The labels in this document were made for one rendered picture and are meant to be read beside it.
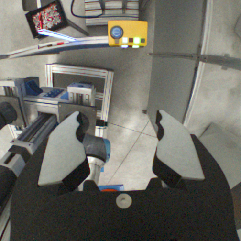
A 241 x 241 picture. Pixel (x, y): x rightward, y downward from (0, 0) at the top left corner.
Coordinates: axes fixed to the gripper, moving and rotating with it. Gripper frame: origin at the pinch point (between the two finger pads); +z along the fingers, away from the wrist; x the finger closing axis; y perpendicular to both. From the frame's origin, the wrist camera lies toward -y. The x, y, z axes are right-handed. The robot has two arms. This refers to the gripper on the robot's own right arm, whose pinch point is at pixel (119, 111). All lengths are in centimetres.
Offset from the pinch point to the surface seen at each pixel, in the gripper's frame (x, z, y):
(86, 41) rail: -18, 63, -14
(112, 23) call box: -1.8, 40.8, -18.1
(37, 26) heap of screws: -49, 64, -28
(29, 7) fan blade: -32, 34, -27
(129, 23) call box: 4.9, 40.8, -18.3
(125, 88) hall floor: 11, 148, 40
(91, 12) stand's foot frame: -28, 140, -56
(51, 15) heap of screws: -38, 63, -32
